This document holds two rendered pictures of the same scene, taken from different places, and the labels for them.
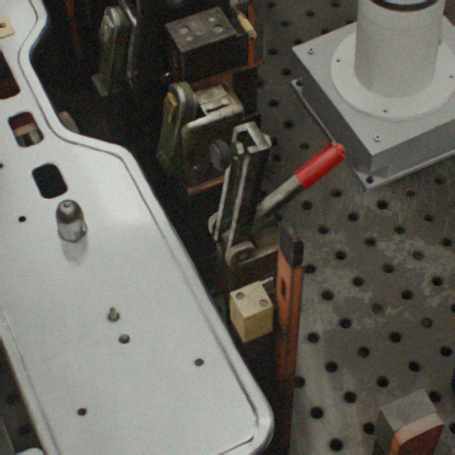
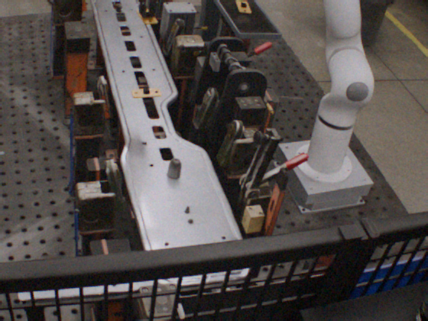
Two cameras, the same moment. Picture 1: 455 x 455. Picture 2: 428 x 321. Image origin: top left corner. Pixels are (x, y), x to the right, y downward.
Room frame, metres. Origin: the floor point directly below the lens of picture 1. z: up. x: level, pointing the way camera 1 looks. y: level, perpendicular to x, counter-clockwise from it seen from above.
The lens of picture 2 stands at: (-0.40, 0.08, 1.99)
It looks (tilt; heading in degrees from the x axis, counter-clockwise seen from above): 40 degrees down; 0
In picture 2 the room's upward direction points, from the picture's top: 12 degrees clockwise
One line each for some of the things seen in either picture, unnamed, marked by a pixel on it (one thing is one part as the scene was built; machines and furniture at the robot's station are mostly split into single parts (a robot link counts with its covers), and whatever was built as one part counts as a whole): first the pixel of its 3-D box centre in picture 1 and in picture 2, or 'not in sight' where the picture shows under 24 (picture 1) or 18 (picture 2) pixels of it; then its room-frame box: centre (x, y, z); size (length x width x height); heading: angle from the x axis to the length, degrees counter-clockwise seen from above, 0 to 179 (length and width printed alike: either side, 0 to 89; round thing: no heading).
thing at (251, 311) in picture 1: (251, 380); (240, 263); (0.56, -0.02, 0.88); 0.04 x 0.04 x 0.36; 24
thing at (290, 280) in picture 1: (284, 359); (260, 251); (0.55, -0.06, 0.95); 0.03 x 0.01 x 0.50; 24
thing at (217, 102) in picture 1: (211, 198); (234, 188); (0.82, 0.02, 0.88); 0.11 x 0.09 x 0.37; 114
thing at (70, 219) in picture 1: (70, 220); (174, 169); (0.69, 0.18, 1.02); 0.03 x 0.03 x 0.07
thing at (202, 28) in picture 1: (205, 143); (236, 163); (0.89, 0.03, 0.91); 0.07 x 0.05 x 0.42; 114
